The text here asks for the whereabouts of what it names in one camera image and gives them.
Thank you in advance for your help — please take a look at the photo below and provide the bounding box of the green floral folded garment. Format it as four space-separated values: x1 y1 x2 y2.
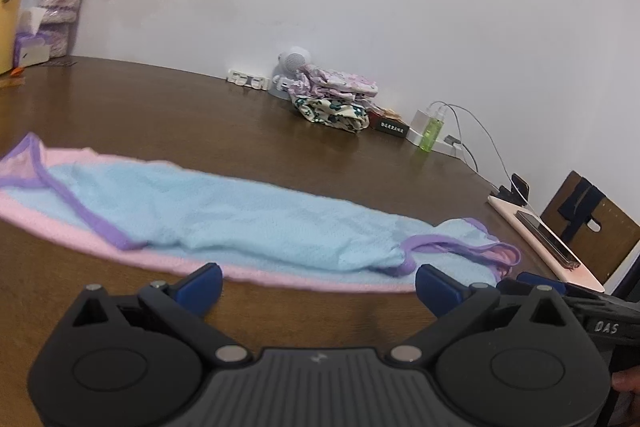
292 93 371 136

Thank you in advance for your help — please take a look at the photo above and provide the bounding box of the pink notebook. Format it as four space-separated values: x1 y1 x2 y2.
487 194 606 293

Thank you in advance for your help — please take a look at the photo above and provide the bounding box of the white cable with grey plug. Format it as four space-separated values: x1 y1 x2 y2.
430 102 501 195

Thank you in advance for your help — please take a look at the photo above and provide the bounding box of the white power strip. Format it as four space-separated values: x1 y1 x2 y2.
406 129 476 166

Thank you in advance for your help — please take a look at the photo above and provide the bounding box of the black phone holder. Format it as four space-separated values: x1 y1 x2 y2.
492 173 532 202

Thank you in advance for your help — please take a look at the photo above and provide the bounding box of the white round speaker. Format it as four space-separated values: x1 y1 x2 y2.
268 46 313 100

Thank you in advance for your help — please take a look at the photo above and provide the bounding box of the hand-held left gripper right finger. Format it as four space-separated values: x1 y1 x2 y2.
390 263 572 365

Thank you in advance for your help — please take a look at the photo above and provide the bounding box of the wooden chair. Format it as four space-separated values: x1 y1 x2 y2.
540 170 640 294

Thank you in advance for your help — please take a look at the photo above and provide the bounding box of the pink and blue garment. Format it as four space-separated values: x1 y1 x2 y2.
0 132 522 294

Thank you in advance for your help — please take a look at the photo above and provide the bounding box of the person's right hand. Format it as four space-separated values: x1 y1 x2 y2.
611 368 640 394

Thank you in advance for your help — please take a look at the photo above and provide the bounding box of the grey charging cable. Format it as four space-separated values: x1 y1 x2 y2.
442 103 516 188

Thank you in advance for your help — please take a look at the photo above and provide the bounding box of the white cable organizer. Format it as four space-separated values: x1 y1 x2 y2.
226 68 271 92

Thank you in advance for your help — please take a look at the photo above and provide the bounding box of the black smartphone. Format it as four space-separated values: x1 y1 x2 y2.
516 208 582 271

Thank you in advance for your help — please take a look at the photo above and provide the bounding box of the dark cloth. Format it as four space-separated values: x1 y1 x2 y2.
559 177 609 241

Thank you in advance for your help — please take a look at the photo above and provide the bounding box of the green spray bottle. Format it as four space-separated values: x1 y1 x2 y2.
420 104 446 153

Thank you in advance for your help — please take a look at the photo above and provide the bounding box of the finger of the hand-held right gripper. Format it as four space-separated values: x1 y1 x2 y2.
496 278 536 295
516 271 608 299

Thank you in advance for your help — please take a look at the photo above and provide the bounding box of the dark labelled box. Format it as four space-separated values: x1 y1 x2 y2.
372 114 411 140

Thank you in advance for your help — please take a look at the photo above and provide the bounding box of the white charger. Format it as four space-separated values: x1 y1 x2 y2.
412 108 435 138

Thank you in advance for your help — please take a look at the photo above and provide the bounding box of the purple floral folded garment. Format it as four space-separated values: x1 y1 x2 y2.
287 64 379 104

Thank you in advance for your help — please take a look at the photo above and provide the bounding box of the yellow thermos jug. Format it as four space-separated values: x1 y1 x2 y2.
0 0 27 76

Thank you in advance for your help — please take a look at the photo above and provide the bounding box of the purple tissue box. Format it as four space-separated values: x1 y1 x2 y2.
14 7 54 68

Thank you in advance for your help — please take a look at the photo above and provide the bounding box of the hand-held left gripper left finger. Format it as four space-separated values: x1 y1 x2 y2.
69 263 252 366

